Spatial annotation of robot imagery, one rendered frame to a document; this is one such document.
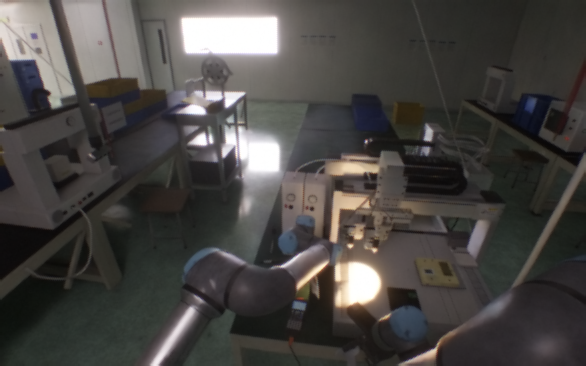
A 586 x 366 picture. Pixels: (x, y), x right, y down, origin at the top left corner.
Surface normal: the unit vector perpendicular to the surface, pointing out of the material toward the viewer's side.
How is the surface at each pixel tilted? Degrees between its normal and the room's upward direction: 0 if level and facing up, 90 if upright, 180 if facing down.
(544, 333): 34
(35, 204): 90
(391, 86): 90
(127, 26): 90
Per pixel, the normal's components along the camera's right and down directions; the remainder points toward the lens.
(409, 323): 0.17, -0.61
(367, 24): -0.13, 0.47
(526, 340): -0.64, -0.49
